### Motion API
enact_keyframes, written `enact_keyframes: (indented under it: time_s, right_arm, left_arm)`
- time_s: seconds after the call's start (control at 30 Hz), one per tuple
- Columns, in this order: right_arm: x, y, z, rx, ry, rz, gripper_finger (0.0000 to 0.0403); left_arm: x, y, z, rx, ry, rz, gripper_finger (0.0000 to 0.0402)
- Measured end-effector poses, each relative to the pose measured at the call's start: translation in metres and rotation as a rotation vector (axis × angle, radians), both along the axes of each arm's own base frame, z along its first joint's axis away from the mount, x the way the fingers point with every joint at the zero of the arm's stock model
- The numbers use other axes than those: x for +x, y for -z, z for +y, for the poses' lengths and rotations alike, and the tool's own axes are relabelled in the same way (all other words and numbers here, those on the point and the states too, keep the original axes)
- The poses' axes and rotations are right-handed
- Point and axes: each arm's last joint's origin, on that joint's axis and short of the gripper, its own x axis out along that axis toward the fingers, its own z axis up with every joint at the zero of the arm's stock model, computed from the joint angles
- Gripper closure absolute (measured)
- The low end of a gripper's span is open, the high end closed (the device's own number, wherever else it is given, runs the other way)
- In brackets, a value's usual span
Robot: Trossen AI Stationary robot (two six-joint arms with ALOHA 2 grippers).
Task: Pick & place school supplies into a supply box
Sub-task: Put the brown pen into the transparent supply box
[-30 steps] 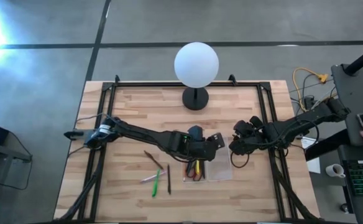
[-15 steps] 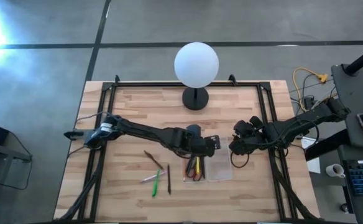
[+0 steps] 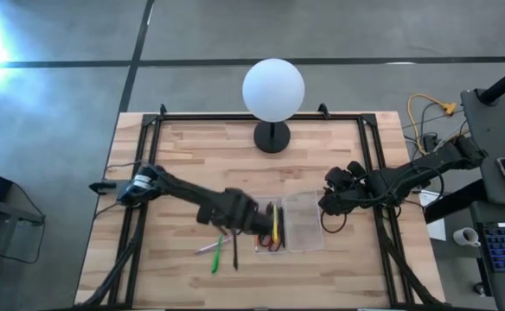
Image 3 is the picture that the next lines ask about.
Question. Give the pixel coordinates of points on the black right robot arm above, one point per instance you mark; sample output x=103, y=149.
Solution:
x=408, y=175

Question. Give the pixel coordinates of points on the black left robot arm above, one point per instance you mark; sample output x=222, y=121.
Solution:
x=179, y=188

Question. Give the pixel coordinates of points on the yellow pen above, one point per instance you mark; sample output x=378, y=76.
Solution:
x=274, y=224

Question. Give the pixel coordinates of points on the white mug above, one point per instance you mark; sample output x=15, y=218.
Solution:
x=466, y=236

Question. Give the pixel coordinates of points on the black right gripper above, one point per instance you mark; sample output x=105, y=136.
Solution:
x=356, y=190

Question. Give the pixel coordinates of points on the black table-edge clamp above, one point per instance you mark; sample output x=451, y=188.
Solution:
x=101, y=187

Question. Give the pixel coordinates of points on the orange pencil with eraser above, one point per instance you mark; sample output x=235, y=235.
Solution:
x=256, y=247

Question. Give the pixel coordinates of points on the clear plastic box lid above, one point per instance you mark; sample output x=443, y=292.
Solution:
x=304, y=224

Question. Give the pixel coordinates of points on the black power adapter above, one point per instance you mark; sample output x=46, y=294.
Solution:
x=430, y=142

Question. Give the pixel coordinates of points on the white globe table lamp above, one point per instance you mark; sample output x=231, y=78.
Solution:
x=273, y=90

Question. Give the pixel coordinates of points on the black aluminium table frame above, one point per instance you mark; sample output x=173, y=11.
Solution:
x=200, y=116

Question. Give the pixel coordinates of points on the black marker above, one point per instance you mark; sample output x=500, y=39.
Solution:
x=235, y=255

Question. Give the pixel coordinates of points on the black click pen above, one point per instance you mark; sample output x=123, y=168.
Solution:
x=282, y=229

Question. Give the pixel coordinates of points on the white paper sheet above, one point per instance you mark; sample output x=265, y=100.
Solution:
x=437, y=229

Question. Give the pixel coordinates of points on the purple pen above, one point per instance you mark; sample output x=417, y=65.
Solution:
x=205, y=249

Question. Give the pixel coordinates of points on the grey side desk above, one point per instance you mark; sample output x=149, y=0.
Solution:
x=486, y=129

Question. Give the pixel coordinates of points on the green marker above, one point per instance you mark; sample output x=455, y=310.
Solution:
x=216, y=259

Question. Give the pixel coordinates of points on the dark keyboard desk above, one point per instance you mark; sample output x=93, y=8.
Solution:
x=503, y=289

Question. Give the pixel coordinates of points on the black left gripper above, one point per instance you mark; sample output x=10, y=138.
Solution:
x=237, y=213

